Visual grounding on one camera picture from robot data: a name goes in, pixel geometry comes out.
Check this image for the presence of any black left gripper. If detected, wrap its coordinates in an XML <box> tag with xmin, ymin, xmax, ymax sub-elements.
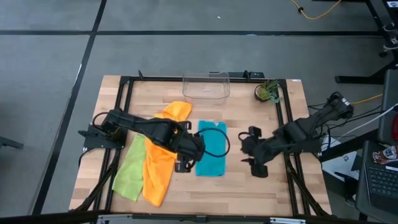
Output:
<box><xmin>169</xmin><ymin>120</ymin><xmax>206</xmax><ymax>174</ymax></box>

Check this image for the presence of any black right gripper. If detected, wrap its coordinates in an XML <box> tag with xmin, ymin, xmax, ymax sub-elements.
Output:
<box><xmin>241</xmin><ymin>126</ymin><xmax>277</xmax><ymax>178</ymax></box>

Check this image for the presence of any teal microfiber towel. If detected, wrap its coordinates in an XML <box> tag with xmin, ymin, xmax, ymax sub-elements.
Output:
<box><xmin>195</xmin><ymin>120</ymin><xmax>228</xmax><ymax>177</ymax></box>

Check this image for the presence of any green microfiber towel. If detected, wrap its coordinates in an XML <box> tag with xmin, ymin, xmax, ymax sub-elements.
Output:
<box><xmin>111</xmin><ymin>133</ymin><xmax>147</xmax><ymax>202</ymax></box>

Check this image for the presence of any potted succulent plant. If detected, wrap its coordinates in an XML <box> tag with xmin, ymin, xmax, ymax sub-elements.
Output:
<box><xmin>254</xmin><ymin>79</ymin><xmax>282</xmax><ymax>105</ymax></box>

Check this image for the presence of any clear plastic bin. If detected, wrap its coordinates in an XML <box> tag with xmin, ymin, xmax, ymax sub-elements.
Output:
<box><xmin>182</xmin><ymin>72</ymin><xmax>231</xmax><ymax>105</ymax></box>

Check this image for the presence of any white cardboard box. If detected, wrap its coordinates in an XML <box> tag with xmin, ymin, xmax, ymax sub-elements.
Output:
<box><xmin>321</xmin><ymin>136</ymin><xmax>359</xmax><ymax>175</ymax></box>

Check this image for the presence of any brown white drink bottle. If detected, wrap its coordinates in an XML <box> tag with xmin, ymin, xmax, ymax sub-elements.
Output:
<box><xmin>371</xmin><ymin>144</ymin><xmax>398</xmax><ymax>166</ymax></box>

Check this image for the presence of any dark grey laptop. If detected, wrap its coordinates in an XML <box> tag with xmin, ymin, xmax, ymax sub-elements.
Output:
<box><xmin>355</xmin><ymin>139</ymin><xmax>398</xmax><ymax>223</ymax></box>

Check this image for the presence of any dark grey panel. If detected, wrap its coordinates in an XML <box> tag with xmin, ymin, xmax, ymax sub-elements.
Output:
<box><xmin>377</xmin><ymin>68</ymin><xmax>398</xmax><ymax>144</ymax></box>

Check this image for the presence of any person's shoe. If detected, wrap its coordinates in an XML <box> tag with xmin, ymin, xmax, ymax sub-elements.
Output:
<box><xmin>382</xmin><ymin>36</ymin><xmax>398</xmax><ymax>52</ymax></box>
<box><xmin>382</xmin><ymin>21</ymin><xmax>398</xmax><ymax>34</ymax></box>

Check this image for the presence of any black chair base leg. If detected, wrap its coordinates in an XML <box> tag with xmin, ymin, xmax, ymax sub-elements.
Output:
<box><xmin>0</xmin><ymin>136</ymin><xmax>25</xmax><ymax>151</ymax></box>

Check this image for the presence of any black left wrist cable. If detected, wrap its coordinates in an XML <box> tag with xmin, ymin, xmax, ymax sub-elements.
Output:
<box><xmin>194</xmin><ymin>127</ymin><xmax>231</xmax><ymax>158</ymax></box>

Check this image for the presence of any black aluminium table frame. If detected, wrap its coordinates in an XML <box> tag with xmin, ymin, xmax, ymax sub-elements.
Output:
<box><xmin>70</xmin><ymin>70</ymin><xmax>332</xmax><ymax>218</ymax></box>

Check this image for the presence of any grey mounting rail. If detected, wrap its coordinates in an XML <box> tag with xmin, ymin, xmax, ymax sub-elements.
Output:
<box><xmin>95</xmin><ymin>213</ymin><xmax>307</xmax><ymax>224</ymax></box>

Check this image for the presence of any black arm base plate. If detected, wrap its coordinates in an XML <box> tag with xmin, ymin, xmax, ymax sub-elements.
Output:
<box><xmin>77</xmin><ymin>123</ymin><xmax>129</xmax><ymax>151</ymax></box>

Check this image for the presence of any black cable bundle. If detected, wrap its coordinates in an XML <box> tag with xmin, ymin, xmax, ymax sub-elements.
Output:
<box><xmin>307</xmin><ymin>101</ymin><xmax>384</xmax><ymax>142</ymax></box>

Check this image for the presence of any white cable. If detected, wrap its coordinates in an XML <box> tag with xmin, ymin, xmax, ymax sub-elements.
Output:
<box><xmin>340</xmin><ymin>105</ymin><xmax>398</xmax><ymax>138</ymax></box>

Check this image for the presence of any yellow power cable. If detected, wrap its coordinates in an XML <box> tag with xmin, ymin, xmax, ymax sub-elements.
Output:
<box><xmin>290</xmin><ymin>0</ymin><xmax>343</xmax><ymax>21</ymax></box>
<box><xmin>351</xmin><ymin>93</ymin><xmax>384</xmax><ymax>106</ymax></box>

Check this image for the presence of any black desk leg frame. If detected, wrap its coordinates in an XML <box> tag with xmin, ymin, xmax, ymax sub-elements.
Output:
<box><xmin>334</xmin><ymin>0</ymin><xmax>398</xmax><ymax>85</ymax></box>

